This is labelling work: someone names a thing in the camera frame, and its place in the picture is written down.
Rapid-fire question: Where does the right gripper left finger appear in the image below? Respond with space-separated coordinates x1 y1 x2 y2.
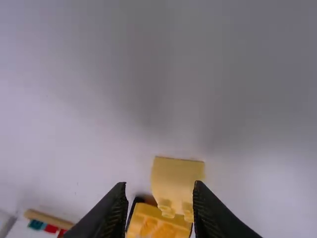
64 182 129 238

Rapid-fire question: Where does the tan tray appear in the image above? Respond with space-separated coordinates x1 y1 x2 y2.
23 209 75 230

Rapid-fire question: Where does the teal toy brick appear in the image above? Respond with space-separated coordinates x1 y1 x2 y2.
27 220 47 231

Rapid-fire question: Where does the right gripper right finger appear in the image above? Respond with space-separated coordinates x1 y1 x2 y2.
192 180 263 238

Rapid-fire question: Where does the yellow toy brick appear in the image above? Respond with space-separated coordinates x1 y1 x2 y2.
150 155 206 222

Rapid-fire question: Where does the red wheeled toy brick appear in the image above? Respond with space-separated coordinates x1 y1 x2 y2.
45 224 69 237

